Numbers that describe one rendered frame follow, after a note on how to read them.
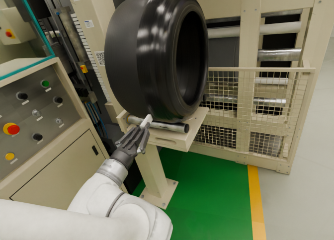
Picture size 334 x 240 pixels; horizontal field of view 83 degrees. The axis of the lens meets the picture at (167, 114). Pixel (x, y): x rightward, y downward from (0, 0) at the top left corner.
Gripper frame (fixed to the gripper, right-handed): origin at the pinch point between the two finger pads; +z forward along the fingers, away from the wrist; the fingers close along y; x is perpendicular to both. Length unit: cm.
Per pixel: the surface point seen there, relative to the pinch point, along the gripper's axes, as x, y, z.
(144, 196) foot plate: 103, 42, 3
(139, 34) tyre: -30.8, -2.5, 10.7
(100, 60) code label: -15.7, 34.5, 22.0
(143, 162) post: 60, 32, 12
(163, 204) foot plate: 102, 22, 2
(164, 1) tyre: -36.4, -7.9, 22.0
